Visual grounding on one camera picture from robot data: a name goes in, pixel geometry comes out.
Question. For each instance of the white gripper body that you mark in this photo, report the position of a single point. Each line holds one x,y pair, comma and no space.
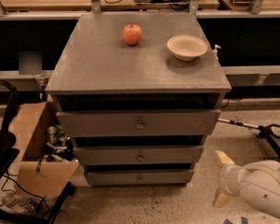
228,180

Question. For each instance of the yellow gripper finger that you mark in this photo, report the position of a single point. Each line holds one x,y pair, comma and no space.
221,198
222,158

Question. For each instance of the grey bottom drawer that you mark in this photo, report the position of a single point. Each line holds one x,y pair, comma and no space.
150,177

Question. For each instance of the grey drawer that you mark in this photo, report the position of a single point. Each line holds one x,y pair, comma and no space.
113,124
150,177
124,155

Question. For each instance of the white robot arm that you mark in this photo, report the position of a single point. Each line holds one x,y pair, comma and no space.
256,183

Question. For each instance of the grey top drawer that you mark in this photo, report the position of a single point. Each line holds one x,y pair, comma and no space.
113,124

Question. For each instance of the grey drawer cabinet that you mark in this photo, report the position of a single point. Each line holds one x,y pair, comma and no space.
99,72

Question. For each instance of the grey middle drawer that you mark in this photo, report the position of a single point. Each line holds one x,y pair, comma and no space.
124,155

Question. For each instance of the black floor stand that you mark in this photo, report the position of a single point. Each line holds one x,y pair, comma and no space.
265,132

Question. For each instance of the white pump bottle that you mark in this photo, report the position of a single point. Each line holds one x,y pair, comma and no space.
216,49

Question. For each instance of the white paper bowl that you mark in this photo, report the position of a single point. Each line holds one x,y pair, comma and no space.
187,47

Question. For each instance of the red apple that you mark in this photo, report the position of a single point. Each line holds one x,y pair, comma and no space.
132,34

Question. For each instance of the cans inside cardboard box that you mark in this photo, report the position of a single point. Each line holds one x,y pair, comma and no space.
58,146

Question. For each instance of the brown cardboard box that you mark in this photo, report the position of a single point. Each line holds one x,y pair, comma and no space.
42,178

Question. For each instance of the black cart frame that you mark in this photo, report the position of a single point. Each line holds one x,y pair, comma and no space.
8,154

